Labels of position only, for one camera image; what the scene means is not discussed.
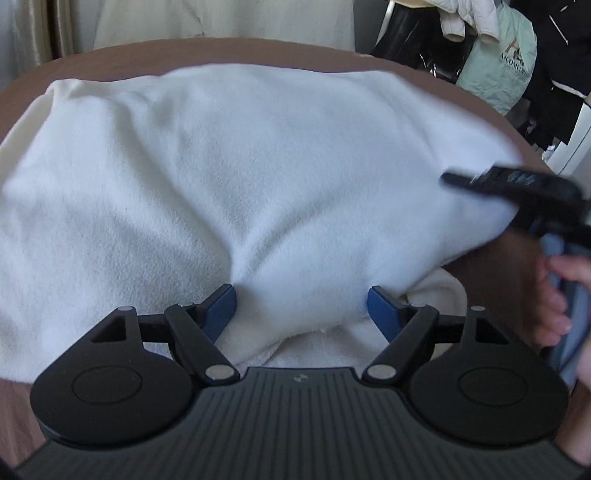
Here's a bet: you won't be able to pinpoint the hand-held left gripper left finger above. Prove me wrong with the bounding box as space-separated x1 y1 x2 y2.
78 284 242 387

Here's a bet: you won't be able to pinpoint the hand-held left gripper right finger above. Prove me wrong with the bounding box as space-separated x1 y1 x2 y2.
362 285 526 385

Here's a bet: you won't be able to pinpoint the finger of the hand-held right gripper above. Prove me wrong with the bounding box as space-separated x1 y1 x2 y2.
441 166 583 205

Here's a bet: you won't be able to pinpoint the white fleece garment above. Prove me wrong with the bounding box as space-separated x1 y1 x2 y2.
0 62 527 384

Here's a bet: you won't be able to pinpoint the black hanging clothes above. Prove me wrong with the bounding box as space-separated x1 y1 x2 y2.
524 0 591 148

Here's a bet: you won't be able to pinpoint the person's right hand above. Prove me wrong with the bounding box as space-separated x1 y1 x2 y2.
530 255 591 352

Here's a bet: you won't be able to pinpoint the white board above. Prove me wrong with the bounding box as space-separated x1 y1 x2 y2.
540 104 591 178

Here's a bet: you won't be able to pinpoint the white puffer jacket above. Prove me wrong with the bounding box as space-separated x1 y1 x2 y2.
434 0 502 44

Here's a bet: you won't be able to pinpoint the black shiny garment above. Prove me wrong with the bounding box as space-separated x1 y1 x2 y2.
372 0 467 86

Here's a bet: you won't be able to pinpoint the brown bed sheet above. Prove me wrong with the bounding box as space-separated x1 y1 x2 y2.
0 37 548 469

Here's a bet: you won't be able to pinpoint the cream pillow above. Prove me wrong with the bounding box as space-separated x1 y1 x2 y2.
92 0 356 52

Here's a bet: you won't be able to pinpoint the beige curtain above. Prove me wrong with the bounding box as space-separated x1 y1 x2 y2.
11 0 100 70

